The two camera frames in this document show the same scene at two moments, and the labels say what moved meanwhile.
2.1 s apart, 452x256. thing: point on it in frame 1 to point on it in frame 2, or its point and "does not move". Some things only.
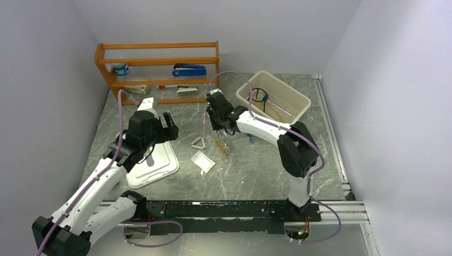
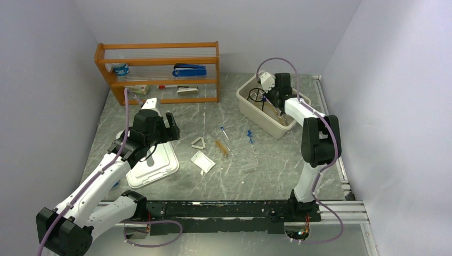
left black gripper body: [160, 134] does not move
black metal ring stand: [256, 96] does not move
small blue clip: [250, 139] does not move
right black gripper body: [216, 119] to [271, 95]
